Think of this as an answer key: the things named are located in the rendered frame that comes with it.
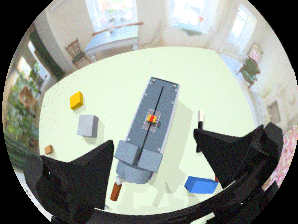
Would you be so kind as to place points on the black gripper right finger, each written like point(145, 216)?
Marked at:
point(225, 154)

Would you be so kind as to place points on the blue block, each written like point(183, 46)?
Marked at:
point(197, 185)

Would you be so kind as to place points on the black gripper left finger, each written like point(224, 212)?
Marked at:
point(88, 174)

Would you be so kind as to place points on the yellow square block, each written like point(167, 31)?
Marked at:
point(76, 100)

